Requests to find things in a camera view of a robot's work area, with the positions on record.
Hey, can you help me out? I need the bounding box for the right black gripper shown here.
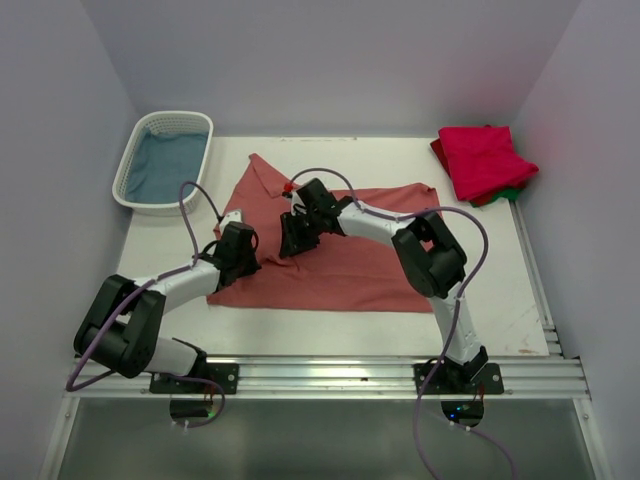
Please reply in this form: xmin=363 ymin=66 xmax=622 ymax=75
xmin=281 ymin=210 xmax=323 ymax=259

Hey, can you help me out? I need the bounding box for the salmon pink t shirt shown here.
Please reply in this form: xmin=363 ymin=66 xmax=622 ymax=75
xmin=207 ymin=154 xmax=432 ymax=313

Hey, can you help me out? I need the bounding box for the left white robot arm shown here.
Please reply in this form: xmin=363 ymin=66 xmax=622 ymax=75
xmin=71 ymin=221 xmax=260 ymax=393

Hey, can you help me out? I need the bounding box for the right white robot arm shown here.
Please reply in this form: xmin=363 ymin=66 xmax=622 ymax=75
xmin=279 ymin=178 xmax=488 ymax=393

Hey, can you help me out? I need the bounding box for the blue t shirt in basket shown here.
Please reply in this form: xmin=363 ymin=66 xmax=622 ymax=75
xmin=124 ymin=129 xmax=207 ymax=204

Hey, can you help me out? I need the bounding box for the white perforated plastic basket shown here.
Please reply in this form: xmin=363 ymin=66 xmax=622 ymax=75
xmin=112 ymin=111 xmax=214 ymax=216

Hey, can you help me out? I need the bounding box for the folded dark red t shirt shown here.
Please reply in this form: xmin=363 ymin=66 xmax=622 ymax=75
xmin=430 ymin=138 xmax=450 ymax=175

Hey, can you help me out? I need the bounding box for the folded crimson t shirt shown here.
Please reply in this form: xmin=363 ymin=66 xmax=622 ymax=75
xmin=438 ymin=125 xmax=539 ymax=206

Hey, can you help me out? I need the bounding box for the folded green t shirt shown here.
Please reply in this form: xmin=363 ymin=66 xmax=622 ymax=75
xmin=478 ymin=186 xmax=524 ymax=206

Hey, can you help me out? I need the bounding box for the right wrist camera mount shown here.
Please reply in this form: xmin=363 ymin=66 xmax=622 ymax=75
xmin=281 ymin=182 xmax=304 ymax=211

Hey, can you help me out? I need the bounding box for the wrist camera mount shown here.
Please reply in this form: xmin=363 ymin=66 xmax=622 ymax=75
xmin=281 ymin=182 xmax=304 ymax=211
xmin=219 ymin=209 xmax=243 ymax=228

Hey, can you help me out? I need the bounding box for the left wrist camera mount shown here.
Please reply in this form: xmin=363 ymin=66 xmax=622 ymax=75
xmin=219 ymin=209 xmax=243 ymax=228

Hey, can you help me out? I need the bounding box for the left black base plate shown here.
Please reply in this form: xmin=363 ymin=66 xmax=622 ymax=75
xmin=149 ymin=361 xmax=240 ymax=395

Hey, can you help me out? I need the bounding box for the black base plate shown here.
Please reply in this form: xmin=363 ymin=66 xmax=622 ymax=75
xmin=412 ymin=359 xmax=505 ymax=395
xmin=149 ymin=361 xmax=240 ymax=395

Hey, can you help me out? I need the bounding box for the aluminium mounting rail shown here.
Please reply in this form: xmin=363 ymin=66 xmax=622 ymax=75
xmin=62 ymin=353 xmax=594 ymax=401

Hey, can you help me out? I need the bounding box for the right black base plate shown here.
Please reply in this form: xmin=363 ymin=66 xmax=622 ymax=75
xmin=412 ymin=359 xmax=505 ymax=395

